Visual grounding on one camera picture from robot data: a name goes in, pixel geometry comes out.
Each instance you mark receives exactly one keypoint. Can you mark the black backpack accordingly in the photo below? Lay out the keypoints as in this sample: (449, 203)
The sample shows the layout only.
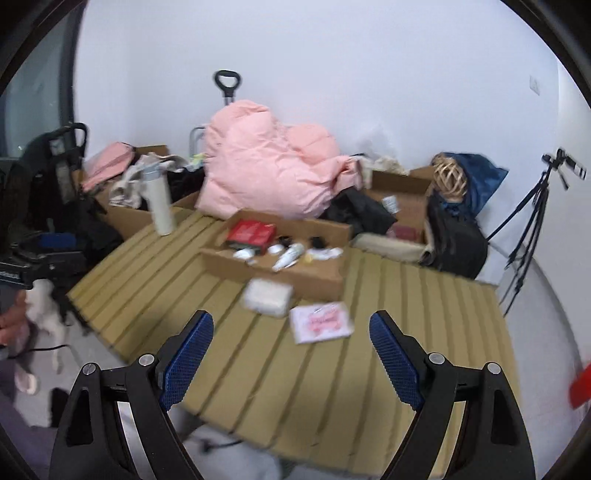
(459, 246)

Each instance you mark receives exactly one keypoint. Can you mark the video camera on tripod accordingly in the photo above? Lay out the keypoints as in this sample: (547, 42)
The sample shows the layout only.
(561, 158)

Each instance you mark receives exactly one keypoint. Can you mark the wall socket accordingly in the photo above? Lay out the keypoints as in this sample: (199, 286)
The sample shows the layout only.
(534, 85)

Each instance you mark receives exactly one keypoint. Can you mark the pink duvet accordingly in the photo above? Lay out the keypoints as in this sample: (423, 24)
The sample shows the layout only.
(253, 161)

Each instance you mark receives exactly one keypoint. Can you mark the person left hand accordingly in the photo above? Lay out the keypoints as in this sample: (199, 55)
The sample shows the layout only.
(13, 320)

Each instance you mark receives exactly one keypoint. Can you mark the black trolley handle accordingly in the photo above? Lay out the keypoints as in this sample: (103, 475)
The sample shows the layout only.
(228, 82)

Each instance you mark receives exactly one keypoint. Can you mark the black garment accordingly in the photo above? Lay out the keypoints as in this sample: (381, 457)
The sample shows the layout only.
(362, 213)

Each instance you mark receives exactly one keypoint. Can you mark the open cardboard box behind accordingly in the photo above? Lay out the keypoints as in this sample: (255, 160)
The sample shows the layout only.
(411, 193)

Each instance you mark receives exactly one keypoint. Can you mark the beige crumpled clothes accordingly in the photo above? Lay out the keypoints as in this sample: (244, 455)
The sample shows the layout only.
(126, 191)

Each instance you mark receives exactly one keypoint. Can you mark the shallow cardboard tray box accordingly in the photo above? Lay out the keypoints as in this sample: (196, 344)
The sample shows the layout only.
(320, 280)

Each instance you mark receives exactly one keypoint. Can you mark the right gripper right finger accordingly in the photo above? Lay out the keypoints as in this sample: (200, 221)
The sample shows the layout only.
(492, 442)

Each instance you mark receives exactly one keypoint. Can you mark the left cardboard box with clothes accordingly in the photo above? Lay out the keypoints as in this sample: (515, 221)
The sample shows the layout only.
(183, 188)

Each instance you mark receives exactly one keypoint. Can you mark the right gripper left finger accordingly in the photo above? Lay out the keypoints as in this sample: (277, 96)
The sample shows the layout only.
(90, 442)

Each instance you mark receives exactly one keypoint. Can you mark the pink patterned packet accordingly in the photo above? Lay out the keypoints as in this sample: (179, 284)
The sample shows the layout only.
(320, 322)

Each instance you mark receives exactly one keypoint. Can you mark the blue cloth bag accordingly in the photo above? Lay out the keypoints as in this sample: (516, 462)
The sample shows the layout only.
(484, 179)

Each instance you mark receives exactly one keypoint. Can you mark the red bucket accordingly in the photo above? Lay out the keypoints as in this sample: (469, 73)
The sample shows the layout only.
(580, 389)

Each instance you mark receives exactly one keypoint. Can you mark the pink plush toy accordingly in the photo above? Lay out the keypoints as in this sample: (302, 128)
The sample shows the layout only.
(42, 315)

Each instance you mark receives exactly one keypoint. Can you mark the white spray bottle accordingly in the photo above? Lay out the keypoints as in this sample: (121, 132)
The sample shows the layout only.
(289, 257)

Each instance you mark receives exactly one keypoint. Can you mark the woven rattan ball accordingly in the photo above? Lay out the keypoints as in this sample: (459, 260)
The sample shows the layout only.
(450, 179)

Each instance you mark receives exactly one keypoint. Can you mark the beige cushion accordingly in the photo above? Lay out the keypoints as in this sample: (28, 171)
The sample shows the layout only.
(392, 248)

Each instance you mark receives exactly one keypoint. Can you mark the black camera tripod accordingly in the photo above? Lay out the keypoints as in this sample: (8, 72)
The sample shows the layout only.
(521, 257)

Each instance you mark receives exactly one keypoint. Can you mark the red book box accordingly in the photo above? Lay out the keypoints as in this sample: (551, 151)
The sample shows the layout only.
(250, 234)

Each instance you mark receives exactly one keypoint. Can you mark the white tall thermos bottle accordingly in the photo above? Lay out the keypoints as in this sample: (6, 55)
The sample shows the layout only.
(154, 189)

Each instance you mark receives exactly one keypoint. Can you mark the translucent white plastic box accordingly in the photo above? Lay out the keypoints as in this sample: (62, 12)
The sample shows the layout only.
(266, 297)

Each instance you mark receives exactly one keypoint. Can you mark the metal folding chair frame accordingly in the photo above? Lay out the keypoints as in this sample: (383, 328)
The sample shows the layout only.
(195, 135)

